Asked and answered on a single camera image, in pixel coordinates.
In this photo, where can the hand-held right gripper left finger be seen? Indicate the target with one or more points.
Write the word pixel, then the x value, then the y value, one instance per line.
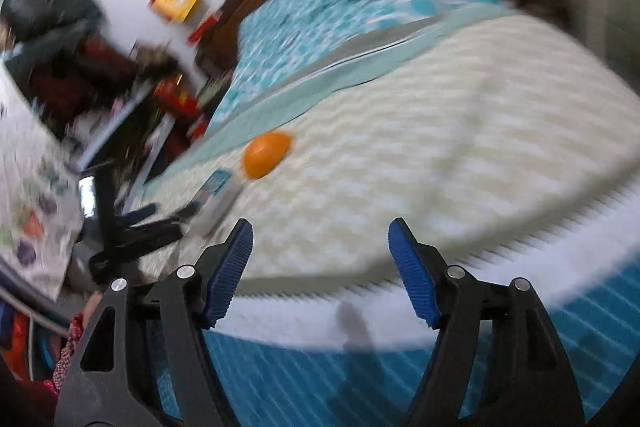
pixel 230 272

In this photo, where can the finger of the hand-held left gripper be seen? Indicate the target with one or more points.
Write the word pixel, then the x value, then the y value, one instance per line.
pixel 140 214
pixel 160 234

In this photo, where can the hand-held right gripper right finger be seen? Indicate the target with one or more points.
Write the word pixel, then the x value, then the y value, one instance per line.
pixel 412 272

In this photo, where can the person's left forearm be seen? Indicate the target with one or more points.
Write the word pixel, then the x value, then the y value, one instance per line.
pixel 67 352

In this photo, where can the tissue packet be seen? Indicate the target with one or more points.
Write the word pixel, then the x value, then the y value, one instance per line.
pixel 217 202

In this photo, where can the white printed bag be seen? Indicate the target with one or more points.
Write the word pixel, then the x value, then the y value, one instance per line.
pixel 35 207

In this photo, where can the blue printed mat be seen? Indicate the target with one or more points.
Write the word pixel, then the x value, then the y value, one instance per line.
pixel 350 372

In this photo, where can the orange fruit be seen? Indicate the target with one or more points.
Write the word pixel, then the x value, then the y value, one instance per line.
pixel 265 154

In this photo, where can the red box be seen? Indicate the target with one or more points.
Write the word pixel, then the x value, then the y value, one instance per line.
pixel 175 97

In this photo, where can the dark cloth pile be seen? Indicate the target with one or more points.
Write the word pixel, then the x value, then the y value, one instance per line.
pixel 50 27

